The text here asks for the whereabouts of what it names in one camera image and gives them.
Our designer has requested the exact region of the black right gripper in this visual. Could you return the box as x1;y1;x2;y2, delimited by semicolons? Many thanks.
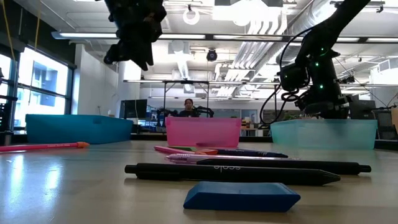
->
295;93;351;121

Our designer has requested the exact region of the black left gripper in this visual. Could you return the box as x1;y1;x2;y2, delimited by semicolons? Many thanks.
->
104;0;167;71

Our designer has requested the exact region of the dark purple crayon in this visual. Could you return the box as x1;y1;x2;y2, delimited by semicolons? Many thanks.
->
256;151;289;159

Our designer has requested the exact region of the dark blue crayon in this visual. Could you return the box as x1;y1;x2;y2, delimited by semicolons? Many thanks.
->
217;149;259;158

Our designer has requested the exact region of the pink pencil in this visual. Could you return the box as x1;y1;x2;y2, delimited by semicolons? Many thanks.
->
0;141;90;153
154;145;203;156

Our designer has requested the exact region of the teal translucent plastic bin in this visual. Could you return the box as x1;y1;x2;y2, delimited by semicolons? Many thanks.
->
270;119;379;150

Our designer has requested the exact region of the black ceiling spotlight cluster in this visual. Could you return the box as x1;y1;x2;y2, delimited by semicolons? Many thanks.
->
338;75;356;85

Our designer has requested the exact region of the black monitor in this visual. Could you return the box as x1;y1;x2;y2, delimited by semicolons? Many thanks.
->
349;99;377;121
119;99;148;119

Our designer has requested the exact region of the long ceiling light strip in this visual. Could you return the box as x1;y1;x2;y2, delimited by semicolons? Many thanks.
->
51;30;206;40

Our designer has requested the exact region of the tan board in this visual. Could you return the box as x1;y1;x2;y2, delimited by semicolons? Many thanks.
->
391;107;398;134

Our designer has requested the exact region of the plain black pen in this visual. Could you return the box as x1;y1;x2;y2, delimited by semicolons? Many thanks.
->
196;158;373;175

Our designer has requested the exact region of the person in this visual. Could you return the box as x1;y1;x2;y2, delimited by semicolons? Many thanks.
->
178;98;200;118

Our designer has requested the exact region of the blue plastic bin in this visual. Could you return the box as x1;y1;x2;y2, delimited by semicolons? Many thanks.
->
25;114;134;145

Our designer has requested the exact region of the large window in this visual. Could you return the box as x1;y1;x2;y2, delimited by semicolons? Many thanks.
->
0;46;76;131

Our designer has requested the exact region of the pink translucent plastic bin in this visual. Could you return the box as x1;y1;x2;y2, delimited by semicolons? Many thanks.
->
165;116;243;148

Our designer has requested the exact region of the orange eraser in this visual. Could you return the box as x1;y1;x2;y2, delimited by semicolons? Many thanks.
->
195;148;220;156

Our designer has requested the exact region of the blue eraser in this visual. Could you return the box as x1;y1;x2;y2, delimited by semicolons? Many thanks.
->
183;181;302;213

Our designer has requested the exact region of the black pen with white print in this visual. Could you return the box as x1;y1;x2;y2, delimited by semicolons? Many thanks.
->
124;162;341;187

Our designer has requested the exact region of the black background rig frame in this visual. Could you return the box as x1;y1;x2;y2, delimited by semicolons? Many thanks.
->
162;80;210;118

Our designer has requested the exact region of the white ceiling ring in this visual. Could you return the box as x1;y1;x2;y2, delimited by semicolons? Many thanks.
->
182;7;200;26

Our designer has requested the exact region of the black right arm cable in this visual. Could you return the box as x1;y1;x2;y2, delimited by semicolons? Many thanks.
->
259;27;312;126

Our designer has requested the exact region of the silver ventilation duct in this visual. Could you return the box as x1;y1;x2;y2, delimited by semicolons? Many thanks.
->
257;0;343;74

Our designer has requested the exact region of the yellow hanging cable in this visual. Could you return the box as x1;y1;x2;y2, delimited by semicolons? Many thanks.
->
33;0;42;50
1;0;16;62

